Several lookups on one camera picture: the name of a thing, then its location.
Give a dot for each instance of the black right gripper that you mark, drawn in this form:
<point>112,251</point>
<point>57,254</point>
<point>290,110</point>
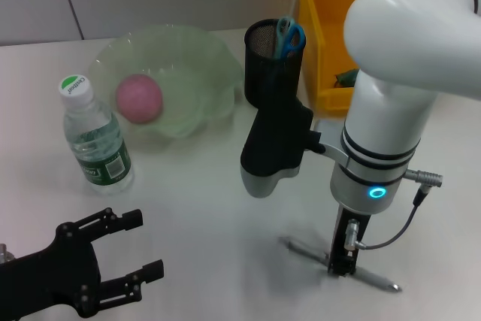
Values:
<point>342,234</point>

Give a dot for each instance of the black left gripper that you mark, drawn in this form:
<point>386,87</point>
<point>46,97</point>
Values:
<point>56,272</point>

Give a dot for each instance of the grey silver pen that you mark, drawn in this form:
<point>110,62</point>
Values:
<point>376,279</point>

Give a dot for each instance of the clear green-label water bottle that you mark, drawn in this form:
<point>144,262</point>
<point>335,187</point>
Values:
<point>97,140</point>

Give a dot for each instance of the pink peach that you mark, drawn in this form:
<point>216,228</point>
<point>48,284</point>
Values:
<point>139,99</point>

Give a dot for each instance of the green plastic wrapper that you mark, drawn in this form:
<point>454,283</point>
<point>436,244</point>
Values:
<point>347,78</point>

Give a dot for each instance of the blue scissors with sheath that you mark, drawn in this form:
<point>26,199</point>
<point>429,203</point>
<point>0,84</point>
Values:
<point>289,39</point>

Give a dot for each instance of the transparent plastic ruler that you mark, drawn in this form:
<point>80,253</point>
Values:
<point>295,9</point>

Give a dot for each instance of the green glass fruit plate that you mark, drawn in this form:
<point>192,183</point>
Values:
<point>195,73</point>

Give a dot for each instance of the black mesh pen holder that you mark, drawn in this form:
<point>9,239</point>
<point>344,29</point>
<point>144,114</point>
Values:
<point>268,80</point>

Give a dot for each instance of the yellow plastic bin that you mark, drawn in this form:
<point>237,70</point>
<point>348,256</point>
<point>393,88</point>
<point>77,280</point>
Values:
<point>327,35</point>

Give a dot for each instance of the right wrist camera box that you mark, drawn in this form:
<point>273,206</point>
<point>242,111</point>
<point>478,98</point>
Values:
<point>274,140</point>

